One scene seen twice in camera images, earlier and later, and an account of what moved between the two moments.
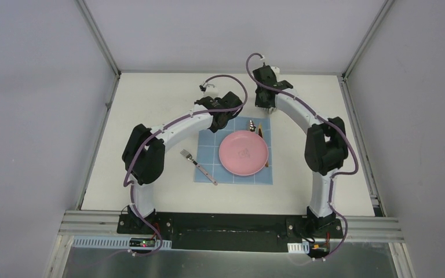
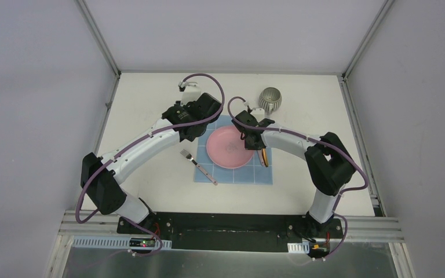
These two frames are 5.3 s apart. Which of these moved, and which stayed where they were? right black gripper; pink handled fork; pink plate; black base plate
Moved: right black gripper; pink plate
Stayed: pink handled fork; black base plate
